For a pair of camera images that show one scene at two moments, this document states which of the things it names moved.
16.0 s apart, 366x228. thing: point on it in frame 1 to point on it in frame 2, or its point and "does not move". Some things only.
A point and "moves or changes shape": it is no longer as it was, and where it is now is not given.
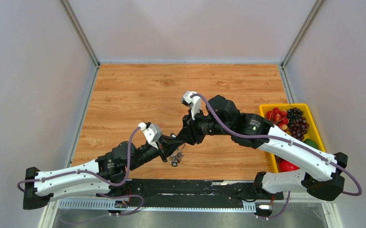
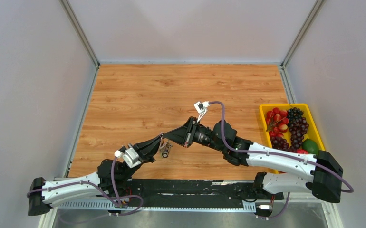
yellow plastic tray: (312, 133) does not move
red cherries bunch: (279, 118) does not move
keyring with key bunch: (175, 159) moves or changes shape
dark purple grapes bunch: (297, 125) does not move
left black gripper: (168, 145) to (147, 150)
